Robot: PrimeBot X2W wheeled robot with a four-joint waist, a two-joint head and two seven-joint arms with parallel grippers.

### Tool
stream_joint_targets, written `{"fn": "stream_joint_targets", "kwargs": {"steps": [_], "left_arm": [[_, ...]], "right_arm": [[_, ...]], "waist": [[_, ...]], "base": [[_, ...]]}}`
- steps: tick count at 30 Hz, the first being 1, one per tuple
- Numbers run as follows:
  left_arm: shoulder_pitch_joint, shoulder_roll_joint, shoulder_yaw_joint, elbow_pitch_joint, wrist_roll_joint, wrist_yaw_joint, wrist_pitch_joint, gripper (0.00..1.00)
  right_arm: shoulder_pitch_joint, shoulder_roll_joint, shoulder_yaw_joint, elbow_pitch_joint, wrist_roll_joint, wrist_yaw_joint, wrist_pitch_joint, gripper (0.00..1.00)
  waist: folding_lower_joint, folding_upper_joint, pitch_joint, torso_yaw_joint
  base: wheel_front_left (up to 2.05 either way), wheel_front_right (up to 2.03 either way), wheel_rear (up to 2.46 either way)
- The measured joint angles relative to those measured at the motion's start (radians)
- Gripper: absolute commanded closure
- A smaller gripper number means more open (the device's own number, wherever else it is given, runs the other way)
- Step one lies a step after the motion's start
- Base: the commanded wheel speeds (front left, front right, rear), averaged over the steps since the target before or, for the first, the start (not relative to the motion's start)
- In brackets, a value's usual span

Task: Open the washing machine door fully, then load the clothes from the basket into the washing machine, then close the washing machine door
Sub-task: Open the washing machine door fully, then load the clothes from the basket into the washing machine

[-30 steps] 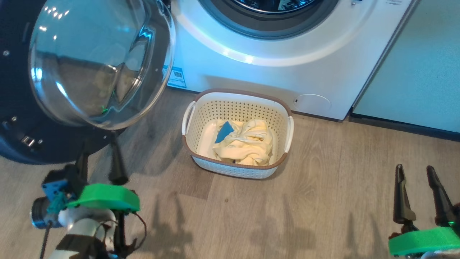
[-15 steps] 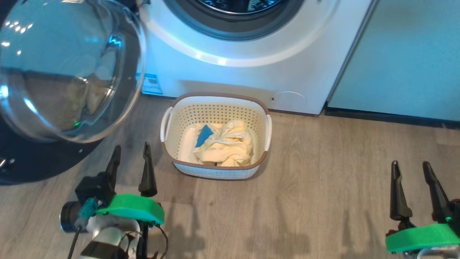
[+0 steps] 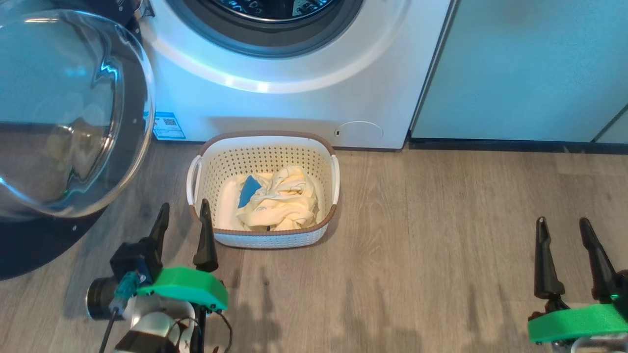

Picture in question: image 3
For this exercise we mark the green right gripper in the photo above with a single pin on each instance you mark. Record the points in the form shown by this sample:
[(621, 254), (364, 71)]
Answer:
[(574, 324)]

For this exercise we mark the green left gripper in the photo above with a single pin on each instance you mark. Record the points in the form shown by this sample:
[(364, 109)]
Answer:
[(191, 287)]

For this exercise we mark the blue garment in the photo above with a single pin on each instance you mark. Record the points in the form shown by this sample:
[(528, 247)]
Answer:
[(248, 190)]

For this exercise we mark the pale yellow printed garment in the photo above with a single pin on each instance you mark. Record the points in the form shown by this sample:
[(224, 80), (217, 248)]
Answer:
[(284, 201)]

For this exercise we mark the round black glass washer door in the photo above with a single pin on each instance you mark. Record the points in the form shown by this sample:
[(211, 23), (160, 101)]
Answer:
[(59, 122)]

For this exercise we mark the white front-load washing machine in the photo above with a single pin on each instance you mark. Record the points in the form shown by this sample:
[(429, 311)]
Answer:
[(373, 73)]

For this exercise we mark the blue energy label sticker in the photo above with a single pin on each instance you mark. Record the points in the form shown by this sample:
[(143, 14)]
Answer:
[(169, 126)]

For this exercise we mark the cream perforated laundry basket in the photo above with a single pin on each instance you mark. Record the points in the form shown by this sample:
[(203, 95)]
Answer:
[(265, 154)]

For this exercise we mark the dark cabinet kickboard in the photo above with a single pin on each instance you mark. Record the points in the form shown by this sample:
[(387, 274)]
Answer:
[(515, 146)]

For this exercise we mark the pale green cabinet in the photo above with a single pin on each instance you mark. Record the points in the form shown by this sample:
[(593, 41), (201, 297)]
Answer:
[(520, 68), (615, 131)]

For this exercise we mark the round white drain filter cover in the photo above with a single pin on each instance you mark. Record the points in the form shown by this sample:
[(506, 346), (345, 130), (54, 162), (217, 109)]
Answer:
[(359, 133)]

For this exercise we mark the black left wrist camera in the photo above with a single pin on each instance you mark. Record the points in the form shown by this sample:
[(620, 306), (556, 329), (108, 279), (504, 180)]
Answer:
[(132, 260)]

